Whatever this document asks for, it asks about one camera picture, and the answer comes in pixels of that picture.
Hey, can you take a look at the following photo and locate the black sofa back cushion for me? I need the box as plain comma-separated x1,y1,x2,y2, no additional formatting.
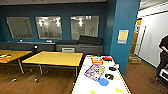
78,35,104,47

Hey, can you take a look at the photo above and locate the white paper sign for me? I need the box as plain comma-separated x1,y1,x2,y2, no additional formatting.
61,47,76,54

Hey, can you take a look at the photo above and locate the interior glass window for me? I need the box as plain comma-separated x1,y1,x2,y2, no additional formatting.
5,16,35,40
70,15,101,41
34,15,64,41

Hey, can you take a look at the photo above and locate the flat red box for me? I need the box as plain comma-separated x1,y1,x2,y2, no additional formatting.
101,55,113,62

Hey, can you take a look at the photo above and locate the colourful board game box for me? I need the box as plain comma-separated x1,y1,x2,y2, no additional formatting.
83,64,107,82

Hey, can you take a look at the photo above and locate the long yellow wooden table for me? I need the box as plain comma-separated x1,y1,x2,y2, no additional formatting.
21,50,84,83
0,49,34,75

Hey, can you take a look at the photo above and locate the yellow air hockey table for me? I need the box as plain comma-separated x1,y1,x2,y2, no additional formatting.
71,54,132,94

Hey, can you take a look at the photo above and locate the brown wooden door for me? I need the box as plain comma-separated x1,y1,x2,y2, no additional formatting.
129,19,138,55

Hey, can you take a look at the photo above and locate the brown cardboard box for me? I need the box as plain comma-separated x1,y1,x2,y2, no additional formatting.
128,53,143,65

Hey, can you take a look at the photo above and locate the dark grey low sofa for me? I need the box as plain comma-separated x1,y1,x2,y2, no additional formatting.
0,40,56,53

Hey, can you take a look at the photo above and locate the person in black top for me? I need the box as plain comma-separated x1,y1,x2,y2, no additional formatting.
156,34,168,83

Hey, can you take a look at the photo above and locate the small orange toy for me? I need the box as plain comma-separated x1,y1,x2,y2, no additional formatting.
0,55,11,63

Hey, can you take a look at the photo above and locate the grey wall sofa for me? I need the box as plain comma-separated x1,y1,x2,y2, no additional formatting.
54,39,105,56

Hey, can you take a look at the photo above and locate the pale yellow wall sign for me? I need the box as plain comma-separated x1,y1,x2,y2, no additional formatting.
117,29,130,45

